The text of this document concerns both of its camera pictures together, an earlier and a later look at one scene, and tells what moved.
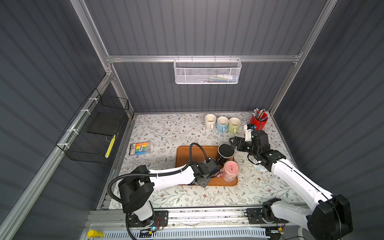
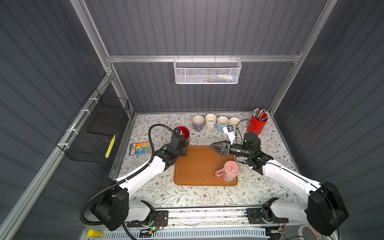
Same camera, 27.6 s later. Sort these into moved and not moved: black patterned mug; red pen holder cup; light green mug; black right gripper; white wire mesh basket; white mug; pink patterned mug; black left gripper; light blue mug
Moved: black patterned mug; black right gripper; black left gripper
Not moved: pink patterned mug; light green mug; red pen holder cup; light blue mug; white mug; white wire mesh basket
